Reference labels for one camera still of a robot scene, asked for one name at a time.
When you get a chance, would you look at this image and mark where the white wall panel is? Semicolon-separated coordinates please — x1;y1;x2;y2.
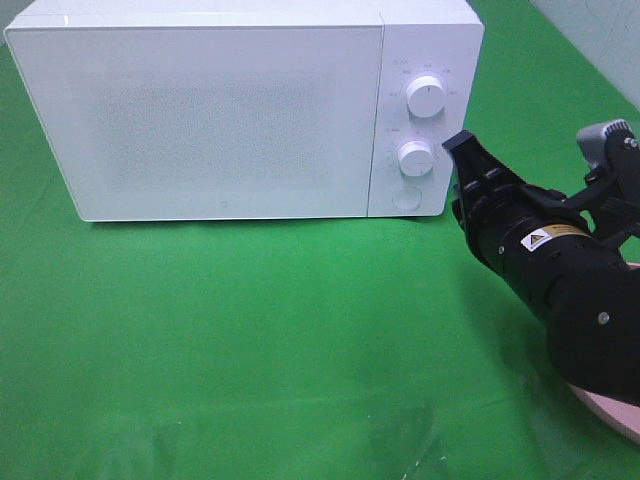
533;0;639;107

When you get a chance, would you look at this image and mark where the white microwave oven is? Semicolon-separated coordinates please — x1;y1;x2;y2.
4;1;484;217

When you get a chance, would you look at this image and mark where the lower white round knob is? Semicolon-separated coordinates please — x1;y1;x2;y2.
397;141;434;177

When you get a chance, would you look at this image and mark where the white microwave door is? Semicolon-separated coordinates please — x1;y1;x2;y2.
8;27;382;221

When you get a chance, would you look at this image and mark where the pink speckled plate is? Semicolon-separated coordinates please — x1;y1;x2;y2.
569;260;640;444

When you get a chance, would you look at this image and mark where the upper white round knob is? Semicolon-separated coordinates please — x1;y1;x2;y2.
405;75;446;118

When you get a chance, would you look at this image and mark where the round white door button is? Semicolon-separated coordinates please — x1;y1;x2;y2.
392;186;422;211

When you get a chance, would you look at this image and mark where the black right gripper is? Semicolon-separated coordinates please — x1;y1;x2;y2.
442;130;565;273

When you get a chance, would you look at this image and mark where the white round knob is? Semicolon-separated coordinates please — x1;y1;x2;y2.
405;75;446;118
397;141;434;177

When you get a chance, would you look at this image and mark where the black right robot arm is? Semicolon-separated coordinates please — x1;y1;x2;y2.
444;119;639;405

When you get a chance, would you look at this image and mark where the green table cloth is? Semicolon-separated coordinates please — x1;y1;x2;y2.
1;49;639;479

